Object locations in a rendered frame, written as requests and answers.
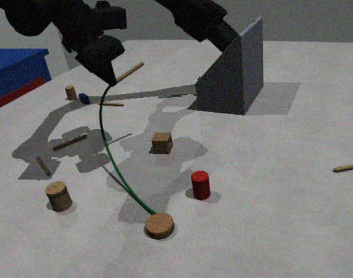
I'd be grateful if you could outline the small blue block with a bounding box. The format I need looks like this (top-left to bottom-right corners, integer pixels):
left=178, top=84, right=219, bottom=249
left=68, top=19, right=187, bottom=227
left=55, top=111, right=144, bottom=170
left=79, top=93, right=90, bottom=104

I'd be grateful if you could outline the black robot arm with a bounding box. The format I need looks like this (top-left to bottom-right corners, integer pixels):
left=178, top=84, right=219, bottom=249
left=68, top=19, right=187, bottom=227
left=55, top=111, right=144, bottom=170
left=0, top=0, right=239, bottom=53

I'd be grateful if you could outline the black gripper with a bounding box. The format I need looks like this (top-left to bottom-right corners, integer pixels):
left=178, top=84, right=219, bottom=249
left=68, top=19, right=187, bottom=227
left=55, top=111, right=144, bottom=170
left=53, top=0, right=125, bottom=86

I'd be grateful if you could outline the dark green string with wooden stick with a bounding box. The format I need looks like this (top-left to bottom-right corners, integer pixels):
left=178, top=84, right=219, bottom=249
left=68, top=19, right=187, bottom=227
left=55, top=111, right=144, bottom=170
left=99, top=62, right=156, bottom=214

